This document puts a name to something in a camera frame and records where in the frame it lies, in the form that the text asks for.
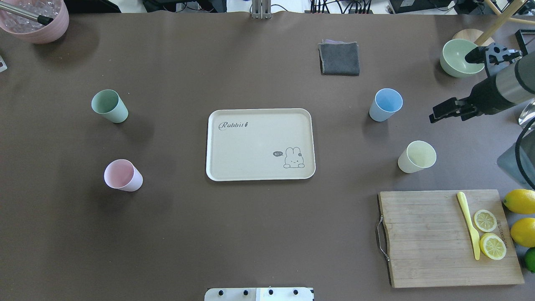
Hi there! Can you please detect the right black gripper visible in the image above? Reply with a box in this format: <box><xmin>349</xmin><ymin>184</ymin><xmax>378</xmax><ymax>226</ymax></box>
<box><xmin>429</xmin><ymin>77</ymin><xmax>502</xmax><ymax>124</ymax></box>

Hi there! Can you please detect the cream yellow cup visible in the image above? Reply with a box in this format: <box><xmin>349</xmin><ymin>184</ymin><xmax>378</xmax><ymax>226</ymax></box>
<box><xmin>397</xmin><ymin>140</ymin><xmax>436</xmax><ymax>173</ymax></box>

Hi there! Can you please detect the pink cup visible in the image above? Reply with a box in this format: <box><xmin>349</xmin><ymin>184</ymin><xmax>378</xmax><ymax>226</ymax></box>
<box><xmin>104</xmin><ymin>159</ymin><xmax>143</xmax><ymax>192</ymax></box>

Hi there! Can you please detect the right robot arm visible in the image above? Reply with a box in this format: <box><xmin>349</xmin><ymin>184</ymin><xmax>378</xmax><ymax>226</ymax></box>
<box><xmin>429</xmin><ymin>54</ymin><xmax>535</xmax><ymax>189</ymax></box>

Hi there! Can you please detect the cream rabbit tray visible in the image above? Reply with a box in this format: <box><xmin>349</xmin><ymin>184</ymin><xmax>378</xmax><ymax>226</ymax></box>
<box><xmin>206</xmin><ymin>108</ymin><xmax>316</xmax><ymax>181</ymax></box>

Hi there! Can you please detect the green bowl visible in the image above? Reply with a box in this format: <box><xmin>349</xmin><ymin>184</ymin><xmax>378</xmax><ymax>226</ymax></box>
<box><xmin>440</xmin><ymin>39</ymin><xmax>484</xmax><ymax>78</ymax></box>

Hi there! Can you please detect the blue cup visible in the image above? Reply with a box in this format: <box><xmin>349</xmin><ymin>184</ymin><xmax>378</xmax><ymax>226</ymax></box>
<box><xmin>369</xmin><ymin>88</ymin><xmax>403</xmax><ymax>122</ymax></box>

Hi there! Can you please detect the wooden cup stand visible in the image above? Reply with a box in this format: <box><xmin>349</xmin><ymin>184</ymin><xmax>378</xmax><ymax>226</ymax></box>
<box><xmin>452</xmin><ymin>0</ymin><xmax>535</xmax><ymax>46</ymax></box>

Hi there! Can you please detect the steel ice scoop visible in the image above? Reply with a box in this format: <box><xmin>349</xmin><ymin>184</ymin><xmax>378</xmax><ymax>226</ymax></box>
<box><xmin>518</xmin><ymin>99</ymin><xmax>535</xmax><ymax>128</ymax></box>

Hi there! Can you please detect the yellow plastic knife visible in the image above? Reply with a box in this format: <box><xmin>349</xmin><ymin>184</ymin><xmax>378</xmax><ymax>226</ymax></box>
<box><xmin>457</xmin><ymin>191</ymin><xmax>481</xmax><ymax>260</ymax></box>

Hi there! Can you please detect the lemon slice upper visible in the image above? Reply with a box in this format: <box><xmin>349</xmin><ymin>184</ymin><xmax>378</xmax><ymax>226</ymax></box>
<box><xmin>473</xmin><ymin>209</ymin><xmax>497</xmax><ymax>233</ymax></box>

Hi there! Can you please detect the lemon slice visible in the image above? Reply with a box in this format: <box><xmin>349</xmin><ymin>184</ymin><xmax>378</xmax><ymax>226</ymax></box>
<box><xmin>479</xmin><ymin>233</ymin><xmax>507</xmax><ymax>260</ymax></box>
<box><xmin>473</xmin><ymin>209</ymin><xmax>497</xmax><ymax>233</ymax></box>

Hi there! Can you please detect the whole lemon upper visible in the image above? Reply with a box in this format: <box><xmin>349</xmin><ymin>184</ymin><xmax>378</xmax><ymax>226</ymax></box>
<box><xmin>503</xmin><ymin>189</ymin><xmax>535</xmax><ymax>214</ymax></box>

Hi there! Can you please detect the whole lemon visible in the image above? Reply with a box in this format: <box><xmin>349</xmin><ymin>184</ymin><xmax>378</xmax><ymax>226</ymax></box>
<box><xmin>510</xmin><ymin>217</ymin><xmax>535</xmax><ymax>248</ymax></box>
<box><xmin>503</xmin><ymin>189</ymin><xmax>535</xmax><ymax>214</ymax></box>

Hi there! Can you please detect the grey folded cloth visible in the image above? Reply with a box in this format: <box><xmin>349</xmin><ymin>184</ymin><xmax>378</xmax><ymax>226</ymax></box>
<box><xmin>318</xmin><ymin>39</ymin><xmax>360</xmax><ymax>76</ymax></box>

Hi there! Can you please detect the wooden cutting board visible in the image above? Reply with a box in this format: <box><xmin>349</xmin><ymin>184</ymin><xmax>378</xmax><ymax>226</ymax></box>
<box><xmin>378</xmin><ymin>190</ymin><xmax>524</xmax><ymax>288</ymax></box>

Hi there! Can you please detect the lemon slice lower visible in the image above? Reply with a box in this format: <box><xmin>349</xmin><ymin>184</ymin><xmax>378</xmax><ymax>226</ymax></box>
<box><xmin>479</xmin><ymin>233</ymin><xmax>507</xmax><ymax>260</ymax></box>

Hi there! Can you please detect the whole lemon lower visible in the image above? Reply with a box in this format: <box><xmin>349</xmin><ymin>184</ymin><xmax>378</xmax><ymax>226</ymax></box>
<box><xmin>510</xmin><ymin>217</ymin><xmax>535</xmax><ymax>248</ymax></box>

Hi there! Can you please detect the green lime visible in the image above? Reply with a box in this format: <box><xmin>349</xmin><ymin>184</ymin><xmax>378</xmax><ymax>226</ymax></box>
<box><xmin>524</xmin><ymin>247</ymin><xmax>535</xmax><ymax>273</ymax></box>

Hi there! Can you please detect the green cup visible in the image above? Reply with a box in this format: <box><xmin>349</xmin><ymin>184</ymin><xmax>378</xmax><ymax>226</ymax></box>
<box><xmin>91</xmin><ymin>89</ymin><xmax>129</xmax><ymax>123</ymax></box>

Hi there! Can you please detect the steel muddler black tip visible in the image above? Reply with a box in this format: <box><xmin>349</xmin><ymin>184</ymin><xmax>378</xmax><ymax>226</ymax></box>
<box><xmin>0</xmin><ymin>1</ymin><xmax>54</xmax><ymax>26</ymax></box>

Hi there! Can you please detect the pink bowl with ice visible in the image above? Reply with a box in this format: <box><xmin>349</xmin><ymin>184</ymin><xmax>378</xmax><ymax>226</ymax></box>
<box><xmin>1</xmin><ymin>0</ymin><xmax>69</xmax><ymax>44</ymax></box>

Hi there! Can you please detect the black picture frame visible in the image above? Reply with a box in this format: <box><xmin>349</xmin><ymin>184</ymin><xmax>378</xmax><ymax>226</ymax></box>
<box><xmin>515</xmin><ymin>29</ymin><xmax>535</xmax><ymax>56</ymax></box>

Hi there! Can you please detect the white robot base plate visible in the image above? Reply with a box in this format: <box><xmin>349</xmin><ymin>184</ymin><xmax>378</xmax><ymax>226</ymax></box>
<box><xmin>204</xmin><ymin>286</ymin><xmax>315</xmax><ymax>301</ymax></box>

